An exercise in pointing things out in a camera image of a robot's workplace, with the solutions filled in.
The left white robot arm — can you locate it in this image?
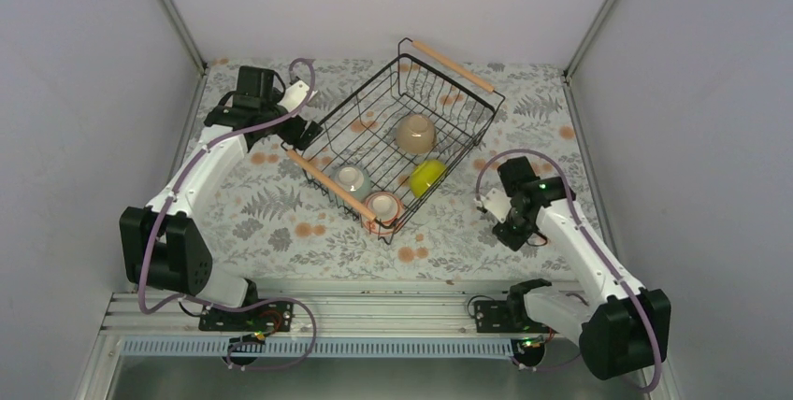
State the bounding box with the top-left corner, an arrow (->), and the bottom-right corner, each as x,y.
119,58 -> 317,330

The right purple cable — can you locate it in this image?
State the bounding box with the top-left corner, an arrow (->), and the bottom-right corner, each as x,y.
474,149 -> 664,394

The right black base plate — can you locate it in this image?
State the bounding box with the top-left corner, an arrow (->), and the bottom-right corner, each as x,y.
472,299 -> 549,334

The purple cable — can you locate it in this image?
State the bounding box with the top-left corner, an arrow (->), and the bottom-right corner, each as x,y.
137,57 -> 318,372
474,149 -> 664,394

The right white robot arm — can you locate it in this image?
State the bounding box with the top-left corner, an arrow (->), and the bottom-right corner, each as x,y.
477,150 -> 671,390

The pale green bowl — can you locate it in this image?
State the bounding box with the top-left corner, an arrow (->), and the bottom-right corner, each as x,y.
333,164 -> 372,202

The floral patterned table mat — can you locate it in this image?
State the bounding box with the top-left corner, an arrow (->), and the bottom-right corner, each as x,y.
198,59 -> 598,282

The yellow-green bowl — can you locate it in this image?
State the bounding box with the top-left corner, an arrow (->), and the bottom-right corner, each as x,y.
409,159 -> 447,198

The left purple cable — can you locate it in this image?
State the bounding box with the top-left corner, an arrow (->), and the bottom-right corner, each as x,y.
137,57 -> 318,372

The white slotted cable duct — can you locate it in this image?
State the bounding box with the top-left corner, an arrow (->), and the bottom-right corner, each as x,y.
120,336 -> 513,359

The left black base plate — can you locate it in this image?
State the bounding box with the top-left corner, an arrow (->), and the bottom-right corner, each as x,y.
198,301 -> 295,334

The beige ceramic bowl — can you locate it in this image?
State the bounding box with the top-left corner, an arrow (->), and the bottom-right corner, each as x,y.
395,114 -> 436,155

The black wire dish rack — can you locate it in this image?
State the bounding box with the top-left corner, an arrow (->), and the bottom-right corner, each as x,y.
287,37 -> 505,243

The white bowl orange rim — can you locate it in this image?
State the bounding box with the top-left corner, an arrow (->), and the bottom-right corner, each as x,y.
362,192 -> 405,236

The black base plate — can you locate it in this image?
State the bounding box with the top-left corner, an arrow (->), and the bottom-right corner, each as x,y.
472,299 -> 549,334
198,301 -> 295,334

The aluminium rail frame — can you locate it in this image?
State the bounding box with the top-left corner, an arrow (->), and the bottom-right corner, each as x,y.
77,281 -> 653,399

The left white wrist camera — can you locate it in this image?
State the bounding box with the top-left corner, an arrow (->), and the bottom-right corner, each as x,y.
279,80 -> 317,112

